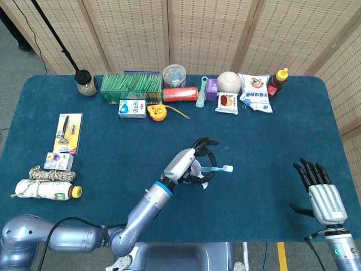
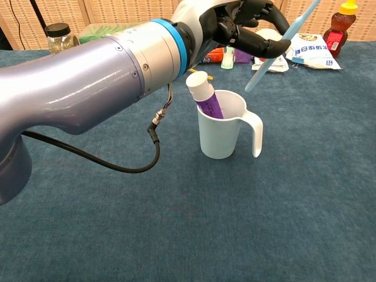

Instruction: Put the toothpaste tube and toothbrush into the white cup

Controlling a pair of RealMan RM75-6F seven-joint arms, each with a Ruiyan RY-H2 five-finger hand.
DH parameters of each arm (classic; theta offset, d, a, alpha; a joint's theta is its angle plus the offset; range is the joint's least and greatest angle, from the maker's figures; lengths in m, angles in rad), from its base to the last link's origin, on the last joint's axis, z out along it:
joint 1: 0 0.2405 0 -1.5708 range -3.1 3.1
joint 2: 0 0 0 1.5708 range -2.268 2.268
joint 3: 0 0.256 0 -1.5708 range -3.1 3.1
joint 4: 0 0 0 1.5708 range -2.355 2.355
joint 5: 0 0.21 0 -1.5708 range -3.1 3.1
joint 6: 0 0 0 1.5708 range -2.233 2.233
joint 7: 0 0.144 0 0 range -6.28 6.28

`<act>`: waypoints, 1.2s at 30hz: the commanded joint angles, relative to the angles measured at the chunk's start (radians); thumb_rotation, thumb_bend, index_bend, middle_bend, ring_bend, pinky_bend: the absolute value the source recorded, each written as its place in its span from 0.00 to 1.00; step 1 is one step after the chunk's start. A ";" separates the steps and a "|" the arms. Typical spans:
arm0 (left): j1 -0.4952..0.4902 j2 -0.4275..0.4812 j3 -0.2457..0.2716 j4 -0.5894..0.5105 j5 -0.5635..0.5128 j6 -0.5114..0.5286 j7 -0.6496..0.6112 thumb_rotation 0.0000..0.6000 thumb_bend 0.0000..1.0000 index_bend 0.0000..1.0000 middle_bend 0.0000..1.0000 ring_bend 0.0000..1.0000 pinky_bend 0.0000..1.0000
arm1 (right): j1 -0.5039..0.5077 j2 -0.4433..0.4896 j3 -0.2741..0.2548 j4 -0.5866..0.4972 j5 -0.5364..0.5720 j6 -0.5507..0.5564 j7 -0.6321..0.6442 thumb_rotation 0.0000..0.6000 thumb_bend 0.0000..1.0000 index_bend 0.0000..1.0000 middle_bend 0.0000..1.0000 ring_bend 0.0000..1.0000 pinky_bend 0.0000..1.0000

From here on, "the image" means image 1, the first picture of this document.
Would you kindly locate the clear box green sachets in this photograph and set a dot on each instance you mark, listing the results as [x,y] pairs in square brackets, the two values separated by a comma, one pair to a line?
[129,86]

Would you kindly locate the blue-grey robot torso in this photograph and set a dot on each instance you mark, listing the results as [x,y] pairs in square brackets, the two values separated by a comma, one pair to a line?
[183,257]

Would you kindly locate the drink bottle yellow cap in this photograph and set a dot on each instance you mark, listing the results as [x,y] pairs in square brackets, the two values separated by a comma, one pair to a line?
[42,190]

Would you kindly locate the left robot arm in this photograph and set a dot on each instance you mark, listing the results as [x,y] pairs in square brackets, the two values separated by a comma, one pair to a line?
[146,209]

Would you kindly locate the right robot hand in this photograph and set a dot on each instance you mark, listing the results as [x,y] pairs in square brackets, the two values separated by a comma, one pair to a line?
[327,200]

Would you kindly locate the yellow tape measure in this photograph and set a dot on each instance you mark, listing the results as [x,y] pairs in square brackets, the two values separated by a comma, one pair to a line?
[157,113]

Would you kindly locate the glass jar black lid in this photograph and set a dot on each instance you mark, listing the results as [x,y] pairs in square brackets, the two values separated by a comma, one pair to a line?
[86,86]

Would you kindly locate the bamboo folding screen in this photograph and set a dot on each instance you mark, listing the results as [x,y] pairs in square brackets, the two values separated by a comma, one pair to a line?
[197,34]

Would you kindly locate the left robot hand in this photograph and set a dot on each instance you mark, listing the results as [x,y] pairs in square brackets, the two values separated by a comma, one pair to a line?
[179,165]

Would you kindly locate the blue binder clip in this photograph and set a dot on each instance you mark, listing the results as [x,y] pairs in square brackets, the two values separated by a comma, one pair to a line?
[247,105]

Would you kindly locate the purple carton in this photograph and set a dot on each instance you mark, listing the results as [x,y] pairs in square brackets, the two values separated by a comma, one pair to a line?
[212,90]

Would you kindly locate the cream upturned bowl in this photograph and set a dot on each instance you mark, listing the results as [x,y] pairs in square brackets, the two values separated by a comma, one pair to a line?
[229,82]

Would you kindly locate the small purple white box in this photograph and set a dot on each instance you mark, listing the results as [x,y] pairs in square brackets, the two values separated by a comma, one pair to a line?
[59,161]

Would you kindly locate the white bag blue print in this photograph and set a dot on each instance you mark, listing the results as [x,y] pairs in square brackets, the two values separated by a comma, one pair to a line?
[256,90]

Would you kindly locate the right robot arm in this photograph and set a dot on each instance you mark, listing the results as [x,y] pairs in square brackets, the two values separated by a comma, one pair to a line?
[344,251]

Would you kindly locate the clear round plastic tub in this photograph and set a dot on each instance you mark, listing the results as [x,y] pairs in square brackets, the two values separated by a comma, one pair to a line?
[174,76]

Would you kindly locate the blue white milk carton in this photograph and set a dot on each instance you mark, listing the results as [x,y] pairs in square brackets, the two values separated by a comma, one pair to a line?
[132,108]

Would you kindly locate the bear-shaped honey bottle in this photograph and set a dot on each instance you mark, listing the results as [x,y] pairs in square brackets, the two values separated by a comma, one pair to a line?
[276,84]

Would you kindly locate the yellow razor blister pack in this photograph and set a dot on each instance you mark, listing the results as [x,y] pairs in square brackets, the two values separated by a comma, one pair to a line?
[67,134]

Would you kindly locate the white snack packet fruit print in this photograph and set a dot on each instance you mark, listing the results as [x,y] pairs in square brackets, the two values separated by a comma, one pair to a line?
[227,103]

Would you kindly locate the light blue toothbrush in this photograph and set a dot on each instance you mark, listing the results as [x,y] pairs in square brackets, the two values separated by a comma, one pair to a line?
[225,168]

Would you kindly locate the orange cylindrical can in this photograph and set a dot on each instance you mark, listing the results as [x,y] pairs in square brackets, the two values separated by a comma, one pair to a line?
[180,94]

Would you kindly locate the blue table cloth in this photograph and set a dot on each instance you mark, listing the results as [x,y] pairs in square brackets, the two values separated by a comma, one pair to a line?
[253,146]

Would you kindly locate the black stand pole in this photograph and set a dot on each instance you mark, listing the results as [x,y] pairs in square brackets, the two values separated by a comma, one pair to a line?
[56,36]

